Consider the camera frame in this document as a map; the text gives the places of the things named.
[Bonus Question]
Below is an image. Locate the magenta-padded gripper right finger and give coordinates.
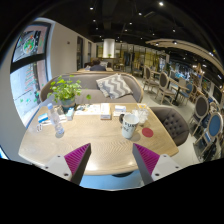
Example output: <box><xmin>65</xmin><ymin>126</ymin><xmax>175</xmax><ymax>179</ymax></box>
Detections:
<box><xmin>131</xmin><ymin>142</ymin><xmax>183</xmax><ymax>186</ymax></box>

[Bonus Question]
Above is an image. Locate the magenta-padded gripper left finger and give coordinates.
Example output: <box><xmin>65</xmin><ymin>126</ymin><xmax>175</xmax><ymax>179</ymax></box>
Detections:
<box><xmin>42</xmin><ymin>142</ymin><xmax>92</xmax><ymax>186</ymax></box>

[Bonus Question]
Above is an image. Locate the clear blue-capped water bottle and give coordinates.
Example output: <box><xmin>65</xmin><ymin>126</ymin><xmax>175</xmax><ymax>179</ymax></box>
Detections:
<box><xmin>46</xmin><ymin>102</ymin><xmax>65</xmax><ymax>137</ymax></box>

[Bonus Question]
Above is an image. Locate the flat round red coaster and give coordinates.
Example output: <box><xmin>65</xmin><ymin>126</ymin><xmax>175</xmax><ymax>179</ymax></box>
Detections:
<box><xmin>141</xmin><ymin>127</ymin><xmax>155</xmax><ymax>138</ymax></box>

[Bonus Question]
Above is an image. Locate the grey tufted armchair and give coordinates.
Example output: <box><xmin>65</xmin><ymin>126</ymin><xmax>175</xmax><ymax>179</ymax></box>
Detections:
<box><xmin>148</xmin><ymin>105</ymin><xmax>190</xmax><ymax>147</ymax></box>

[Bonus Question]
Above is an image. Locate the white mug with dark lettering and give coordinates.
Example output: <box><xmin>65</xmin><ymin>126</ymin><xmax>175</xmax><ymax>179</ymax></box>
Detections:
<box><xmin>118</xmin><ymin>112</ymin><xmax>140</xmax><ymax>140</ymax></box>

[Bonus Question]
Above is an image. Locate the clear plastic cup with straw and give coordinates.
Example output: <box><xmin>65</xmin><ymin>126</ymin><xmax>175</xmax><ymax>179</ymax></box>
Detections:
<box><xmin>136</xmin><ymin>103</ymin><xmax>150</xmax><ymax>126</ymax></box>

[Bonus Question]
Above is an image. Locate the small teal box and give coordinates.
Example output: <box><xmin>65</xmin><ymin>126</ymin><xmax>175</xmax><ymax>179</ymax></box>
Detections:
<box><xmin>65</xmin><ymin>107</ymin><xmax>75</xmax><ymax>121</ymax></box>

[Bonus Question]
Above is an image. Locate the blue white flat pack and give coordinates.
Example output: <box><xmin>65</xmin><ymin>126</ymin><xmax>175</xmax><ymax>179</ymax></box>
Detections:
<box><xmin>37</xmin><ymin>112</ymin><xmax>50</xmax><ymax>124</ymax></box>

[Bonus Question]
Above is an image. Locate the white tissue box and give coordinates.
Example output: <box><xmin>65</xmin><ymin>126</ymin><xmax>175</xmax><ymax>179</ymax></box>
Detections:
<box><xmin>99</xmin><ymin>102</ymin><xmax>112</xmax><ymax>120</ymax></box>

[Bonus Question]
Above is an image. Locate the blue white small carton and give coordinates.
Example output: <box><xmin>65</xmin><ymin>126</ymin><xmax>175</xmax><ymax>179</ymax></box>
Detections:
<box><xmin>114</xmin><ymin>104</ymin><xmax>128</xmax><ymax>118</ymax></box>

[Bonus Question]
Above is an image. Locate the group of dining chairs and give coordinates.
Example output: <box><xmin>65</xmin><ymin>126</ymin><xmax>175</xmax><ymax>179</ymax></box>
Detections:
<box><xmin>132</xmin><ymin>64</ymin><xmax>224</xmax><ymax>163</ymax></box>

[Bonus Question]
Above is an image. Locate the green potted plant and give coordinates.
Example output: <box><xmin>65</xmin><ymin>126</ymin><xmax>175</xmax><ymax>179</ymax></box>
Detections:
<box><xmin>46</xmin><ymin>75</ymin><xmax>84</xmax><ymax>114</ymax></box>

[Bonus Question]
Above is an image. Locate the grey wood-framed sofa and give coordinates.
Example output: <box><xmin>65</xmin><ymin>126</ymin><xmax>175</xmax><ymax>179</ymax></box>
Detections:
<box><xmin>39</xmin><ymin>71</ymin><xmax>145</xmax><ymax>105</ymax></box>

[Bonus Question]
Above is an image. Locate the grey white chevron cushion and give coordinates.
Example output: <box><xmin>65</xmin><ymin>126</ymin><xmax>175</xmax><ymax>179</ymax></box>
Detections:
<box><xmin>95</xmin><ymin>73</ymin><xmax>134</xmax><ymax>100</ymax></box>

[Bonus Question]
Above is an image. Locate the person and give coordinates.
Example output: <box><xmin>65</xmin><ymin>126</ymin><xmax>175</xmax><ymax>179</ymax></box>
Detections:
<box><xmin>89</xmin><ymin>58</ymin><xmax>107</xmax><ymax>72</ymax></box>

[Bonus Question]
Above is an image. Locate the group of ceiling lights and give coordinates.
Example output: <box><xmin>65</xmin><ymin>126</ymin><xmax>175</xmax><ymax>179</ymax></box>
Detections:
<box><xmin>88</xmin><ymin>1</ymin><xmax>214</xmax><ymax>56</ymax></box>

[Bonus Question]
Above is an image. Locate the colourful framed wall poster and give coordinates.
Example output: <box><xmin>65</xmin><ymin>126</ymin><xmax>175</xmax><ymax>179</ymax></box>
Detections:
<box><xmin>11</xmin><ymin>22</ymin><xmax>53</xmax><ymax>64</ymax></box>

